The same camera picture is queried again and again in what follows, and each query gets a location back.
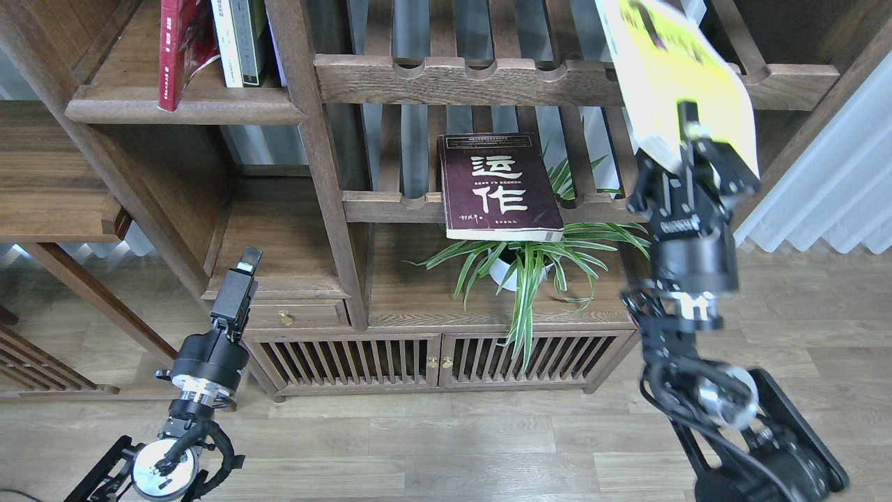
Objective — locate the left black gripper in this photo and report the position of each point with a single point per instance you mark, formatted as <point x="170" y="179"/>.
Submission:
<point x="217" y="356"/>

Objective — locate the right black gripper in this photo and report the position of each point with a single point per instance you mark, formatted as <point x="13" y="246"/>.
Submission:
<point x="690" y="212"/>

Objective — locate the yellow green cover book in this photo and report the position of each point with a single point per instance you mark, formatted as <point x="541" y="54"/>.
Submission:
<point x="662" y="58"/>

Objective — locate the dark maroon book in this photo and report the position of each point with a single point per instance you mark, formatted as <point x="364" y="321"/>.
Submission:
<point x="496" y="188"/>

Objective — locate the red cover book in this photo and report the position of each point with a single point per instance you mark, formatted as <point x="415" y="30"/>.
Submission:
<point x="187" y="44"/>

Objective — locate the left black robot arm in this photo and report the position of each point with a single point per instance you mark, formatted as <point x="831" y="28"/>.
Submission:
<point x="192" y="455"/>

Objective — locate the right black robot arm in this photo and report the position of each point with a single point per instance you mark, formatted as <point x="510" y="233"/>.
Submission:
<point x="743" y="436"/>

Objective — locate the brass drawer knob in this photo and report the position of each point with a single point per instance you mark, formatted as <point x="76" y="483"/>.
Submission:
<point x="285" y="318"/>

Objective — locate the white curtain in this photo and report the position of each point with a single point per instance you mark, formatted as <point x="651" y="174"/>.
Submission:
<point x="839" y="190"/>

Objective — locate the green spider plant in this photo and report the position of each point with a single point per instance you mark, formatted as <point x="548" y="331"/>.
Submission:
<point x="576" y="270"/>

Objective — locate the brass cabinet door knobs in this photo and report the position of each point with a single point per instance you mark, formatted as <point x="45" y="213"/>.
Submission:
<point x="435" y="362"/>

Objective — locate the wooden side table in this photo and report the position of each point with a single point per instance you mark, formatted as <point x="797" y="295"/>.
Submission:
<point x="72" y="303"/>

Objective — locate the dark wooden bookshelf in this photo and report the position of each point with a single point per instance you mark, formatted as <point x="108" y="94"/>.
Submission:
<point x="331" y="169"/>

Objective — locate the white plant pot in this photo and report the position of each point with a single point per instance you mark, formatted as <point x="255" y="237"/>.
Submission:
<point x="517" y="272"/>

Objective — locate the white spine book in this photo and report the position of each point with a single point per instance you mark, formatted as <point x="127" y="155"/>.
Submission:
<point x="226" y="39"/>

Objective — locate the dark green spine book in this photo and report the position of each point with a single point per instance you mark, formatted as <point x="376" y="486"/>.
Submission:
<point x="250" y="27"/>

